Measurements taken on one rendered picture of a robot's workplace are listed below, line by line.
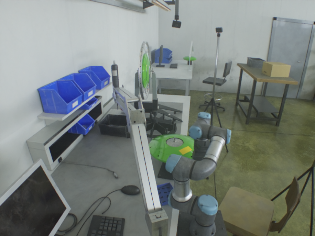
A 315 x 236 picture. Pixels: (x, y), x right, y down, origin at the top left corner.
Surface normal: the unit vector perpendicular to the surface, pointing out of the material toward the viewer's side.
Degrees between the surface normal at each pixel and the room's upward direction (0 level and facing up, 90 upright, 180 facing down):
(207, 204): 5
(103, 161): 0
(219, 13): 90
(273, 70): 90
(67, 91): 88
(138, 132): 53
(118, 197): 0
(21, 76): 90
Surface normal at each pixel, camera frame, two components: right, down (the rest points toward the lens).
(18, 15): 0.98, 0.07
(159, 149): -0.29, -0.75
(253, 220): 0.00, -0.90
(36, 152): -0.18, 0.42
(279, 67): 0.11, 0.43
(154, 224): 0.32, 0.40
